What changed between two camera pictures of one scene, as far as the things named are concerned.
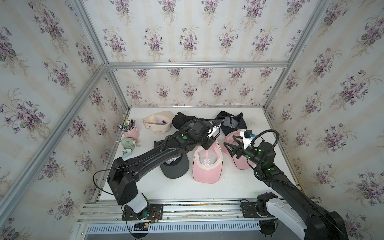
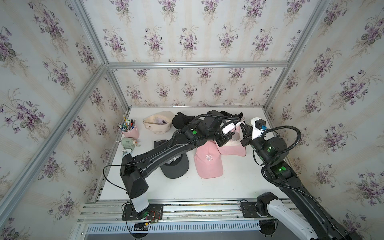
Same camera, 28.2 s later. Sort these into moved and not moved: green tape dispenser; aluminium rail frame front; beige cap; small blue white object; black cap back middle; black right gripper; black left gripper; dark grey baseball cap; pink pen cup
Moved: black left gripper; black right gripper
Not moved: aluminium rail frame front; black cap back middle; small blue white object; pink pen cup; dark grey baseball cap; beige cap; green tape dispenser
